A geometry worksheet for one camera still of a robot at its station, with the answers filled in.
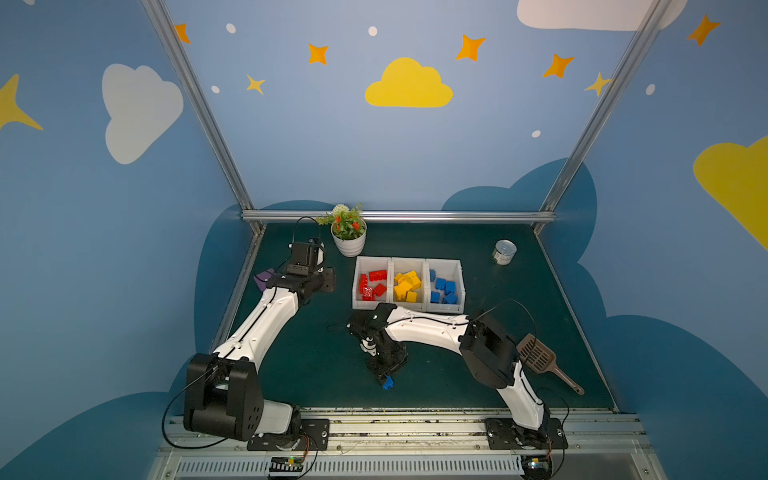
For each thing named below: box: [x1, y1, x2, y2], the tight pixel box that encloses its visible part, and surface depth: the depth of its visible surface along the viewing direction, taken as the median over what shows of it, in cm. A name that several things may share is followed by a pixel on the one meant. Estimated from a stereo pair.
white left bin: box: [352, 256, 393, 309], surface depth 103 cm
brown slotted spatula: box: [516, 333, 585, 396], surface depth 90 cm
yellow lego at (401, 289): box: [394, 281, 413, 300], surface depth 100 cm
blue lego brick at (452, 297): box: [445, 289, 459, 304], surface depth 101 cm
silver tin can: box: [492, 239, 518, 266], surface depth 110 cm
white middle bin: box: [389, 257, 428, 312], surface depth 103 cm
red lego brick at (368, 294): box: [362, 287, 375, 301], surface depth 102 cm
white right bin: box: [425, 258, 466, 314], surface depth 103 cm
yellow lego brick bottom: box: [403, 270, 422, 290], surface depth 103 cm
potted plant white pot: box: [316, 203, 367, 258], surface depth 106 cm
